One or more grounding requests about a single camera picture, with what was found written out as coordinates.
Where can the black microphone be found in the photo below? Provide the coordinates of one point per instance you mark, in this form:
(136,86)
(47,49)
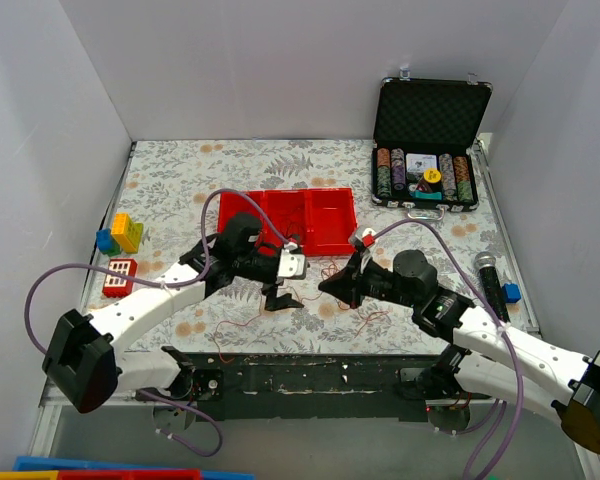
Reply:
(484,263)

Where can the red three-compartment tray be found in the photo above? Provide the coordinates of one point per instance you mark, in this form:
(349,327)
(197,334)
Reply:
(320,219)

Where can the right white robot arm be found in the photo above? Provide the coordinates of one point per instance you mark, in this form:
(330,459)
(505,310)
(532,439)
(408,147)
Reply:
(495,360)

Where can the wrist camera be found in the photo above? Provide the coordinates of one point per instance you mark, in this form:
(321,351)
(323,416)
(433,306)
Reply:
(292,263)
(363,240)

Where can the yellow dealer chip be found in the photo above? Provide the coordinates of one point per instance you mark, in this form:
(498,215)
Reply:
(432,176)

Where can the playing card deck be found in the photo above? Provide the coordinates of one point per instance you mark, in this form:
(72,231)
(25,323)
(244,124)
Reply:
(419,163)

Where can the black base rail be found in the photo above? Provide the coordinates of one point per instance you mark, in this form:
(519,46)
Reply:
(307,386)

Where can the small blue block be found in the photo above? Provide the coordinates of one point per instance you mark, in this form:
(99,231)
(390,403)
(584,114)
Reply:
(511,293)

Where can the yellow toy brick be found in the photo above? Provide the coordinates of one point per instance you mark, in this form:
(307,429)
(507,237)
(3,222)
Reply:
(122,218)

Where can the green toy brick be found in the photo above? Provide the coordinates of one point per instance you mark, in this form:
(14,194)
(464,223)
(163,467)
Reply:
(128,236)

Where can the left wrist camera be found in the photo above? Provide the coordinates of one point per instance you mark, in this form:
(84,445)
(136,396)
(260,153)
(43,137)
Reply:
(292,263)

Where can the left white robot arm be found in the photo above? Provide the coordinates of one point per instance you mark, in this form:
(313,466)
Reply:
(89,358)

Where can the black poker chip case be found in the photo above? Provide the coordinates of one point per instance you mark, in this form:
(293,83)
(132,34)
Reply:
(427,116)

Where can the red storage bin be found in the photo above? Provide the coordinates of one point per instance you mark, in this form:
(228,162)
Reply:
(178,474)

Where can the teal card box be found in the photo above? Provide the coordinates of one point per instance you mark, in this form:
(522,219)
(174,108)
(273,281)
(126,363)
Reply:
(433,196)

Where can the blue storage bin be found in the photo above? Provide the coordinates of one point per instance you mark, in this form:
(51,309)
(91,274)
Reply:
(34,463)

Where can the blue toy brick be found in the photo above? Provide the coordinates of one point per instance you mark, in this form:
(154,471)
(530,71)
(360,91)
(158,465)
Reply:
(106,244)

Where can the yellow storage bin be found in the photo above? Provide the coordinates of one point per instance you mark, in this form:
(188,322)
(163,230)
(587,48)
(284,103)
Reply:
(29,475)

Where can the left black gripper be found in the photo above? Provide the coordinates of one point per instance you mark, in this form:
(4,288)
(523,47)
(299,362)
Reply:
(275,276)

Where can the red white toy block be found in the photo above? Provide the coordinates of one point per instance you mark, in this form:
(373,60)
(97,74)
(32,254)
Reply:
(120,284)

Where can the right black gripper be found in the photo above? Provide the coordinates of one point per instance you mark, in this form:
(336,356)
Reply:
(357,280)

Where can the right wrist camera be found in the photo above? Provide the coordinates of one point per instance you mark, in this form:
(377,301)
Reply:
(363,240)

